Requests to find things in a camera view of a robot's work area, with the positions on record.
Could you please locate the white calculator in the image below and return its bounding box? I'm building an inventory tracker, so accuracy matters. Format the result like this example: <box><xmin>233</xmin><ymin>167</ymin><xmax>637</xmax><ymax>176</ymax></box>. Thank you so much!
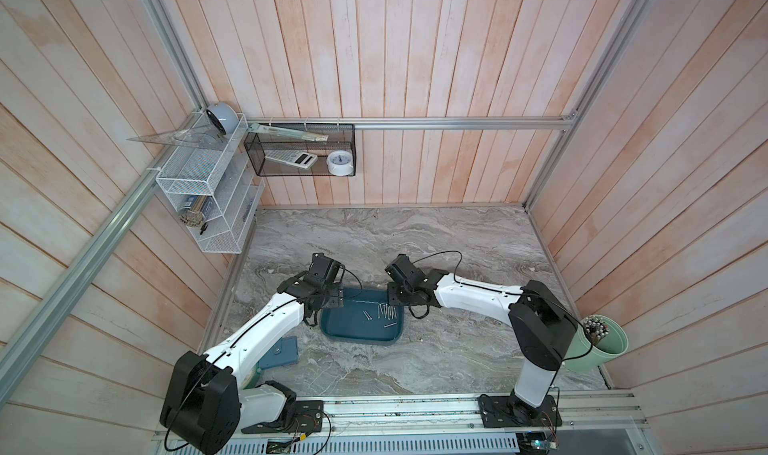
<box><xmin>264</xmin><ymin>150</ymin><xmax>318</xmax><ymax>170</ymax></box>

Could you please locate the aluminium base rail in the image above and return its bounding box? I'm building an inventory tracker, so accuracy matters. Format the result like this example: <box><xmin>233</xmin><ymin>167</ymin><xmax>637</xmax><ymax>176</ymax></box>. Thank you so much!
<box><xmin>221</xmin><ymin>388</ymin><xmax>662</xmax><ymax>454</ymax></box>

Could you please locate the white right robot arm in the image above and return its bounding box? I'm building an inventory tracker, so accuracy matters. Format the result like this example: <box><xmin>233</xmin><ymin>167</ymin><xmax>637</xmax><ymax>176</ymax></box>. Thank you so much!
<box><xmin>385</xmin><ymin>254</ymin><xmax>579</xmax><ymax>429</ymax></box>

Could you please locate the grey round desk clock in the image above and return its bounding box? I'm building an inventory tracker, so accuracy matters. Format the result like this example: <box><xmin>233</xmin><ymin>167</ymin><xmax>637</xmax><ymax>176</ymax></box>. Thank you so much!
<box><xmin>205</xmin><ymin>102</ymin><xmax>239</xmax><ymax>135</ymax></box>

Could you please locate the black wire mesh basket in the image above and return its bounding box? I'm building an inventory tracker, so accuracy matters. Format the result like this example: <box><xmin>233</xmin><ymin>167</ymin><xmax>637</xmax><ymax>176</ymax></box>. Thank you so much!
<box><xmin>244</xmin><ymin>122</ymin><xmax>357</xmax><ymax>177</ymax></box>

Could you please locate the clear triangle ruler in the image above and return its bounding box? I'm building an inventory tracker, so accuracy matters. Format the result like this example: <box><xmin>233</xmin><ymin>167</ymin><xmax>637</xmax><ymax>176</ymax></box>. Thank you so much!
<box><xmin>129</xmin><ymin>126</ymin><xmax>226</xmax><ymax>149</ymax></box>

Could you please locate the clear straight ruler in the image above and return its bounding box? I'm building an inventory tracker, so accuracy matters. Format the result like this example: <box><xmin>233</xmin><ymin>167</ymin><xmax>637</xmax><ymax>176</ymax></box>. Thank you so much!
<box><xmin>249</xmin><ymin>123</ymin><xmax>329</xmax><ymax>142</ymax></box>

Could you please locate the silver screws pile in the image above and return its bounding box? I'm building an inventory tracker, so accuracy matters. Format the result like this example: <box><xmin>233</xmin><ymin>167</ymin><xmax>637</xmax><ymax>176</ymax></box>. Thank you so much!
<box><xmin>377</xmin><ymin>304</ymin><xmax>398</xmax><ymax>328</ymax></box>

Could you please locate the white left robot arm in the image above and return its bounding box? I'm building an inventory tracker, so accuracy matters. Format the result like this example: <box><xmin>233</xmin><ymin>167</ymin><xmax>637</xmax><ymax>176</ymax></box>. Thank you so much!
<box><xmin>159</xmin><ymin>252</ymin><xmax>346</xmax><ymax>454</ymax></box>

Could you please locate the metal cylinder in shelf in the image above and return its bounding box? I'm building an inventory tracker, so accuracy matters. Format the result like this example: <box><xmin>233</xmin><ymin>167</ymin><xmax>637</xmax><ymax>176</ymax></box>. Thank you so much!
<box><xmin>178</xmin><ymin>195</ymin><xmax>210</xmax><ymax>227</ymax></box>

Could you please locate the white wire mesh shelf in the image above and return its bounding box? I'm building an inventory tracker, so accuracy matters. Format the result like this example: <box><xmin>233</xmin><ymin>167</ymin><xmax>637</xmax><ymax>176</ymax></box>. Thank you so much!
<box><xmin>156</xmin><ymin>112</ymin><xmax>266</xmax><ymax>254</ymax></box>

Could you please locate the teal plastic storage tray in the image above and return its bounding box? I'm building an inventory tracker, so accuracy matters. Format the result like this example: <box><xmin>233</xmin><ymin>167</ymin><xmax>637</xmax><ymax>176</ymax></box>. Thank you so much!
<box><xmin>320</xmin><ymin>287</ymin><xmax>404</xmax><ymax>346</ymax></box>

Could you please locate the green pen holder cup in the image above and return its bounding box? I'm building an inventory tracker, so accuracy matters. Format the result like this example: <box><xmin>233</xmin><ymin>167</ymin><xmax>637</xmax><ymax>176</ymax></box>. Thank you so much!
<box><xmin>564</xmin><ymin>314</ymin><xmax>629</xmax><ymax>373</ymax></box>

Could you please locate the white tape roll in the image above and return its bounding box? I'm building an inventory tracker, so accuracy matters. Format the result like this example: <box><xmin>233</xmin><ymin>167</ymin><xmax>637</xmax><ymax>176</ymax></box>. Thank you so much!
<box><xmin>326</xmin><ymin>150</ymin><xmax>355</xmax><ymax>177</ymax></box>

